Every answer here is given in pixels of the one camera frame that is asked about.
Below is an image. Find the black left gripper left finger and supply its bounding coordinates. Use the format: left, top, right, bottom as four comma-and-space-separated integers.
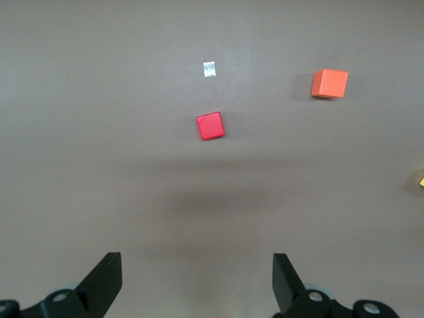
0, 252, 123, 318

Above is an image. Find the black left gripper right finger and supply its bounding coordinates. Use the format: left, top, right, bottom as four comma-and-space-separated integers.
272, 253, 400, 318

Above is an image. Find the red wooden block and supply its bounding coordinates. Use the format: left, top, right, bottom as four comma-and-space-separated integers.
195, 111, 226, 141

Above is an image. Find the orange wooden block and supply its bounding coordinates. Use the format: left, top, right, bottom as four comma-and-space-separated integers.
310, 68, 349, 99

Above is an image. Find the small tape patch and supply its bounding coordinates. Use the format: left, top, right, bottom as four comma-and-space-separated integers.
202, 61, 217, 79

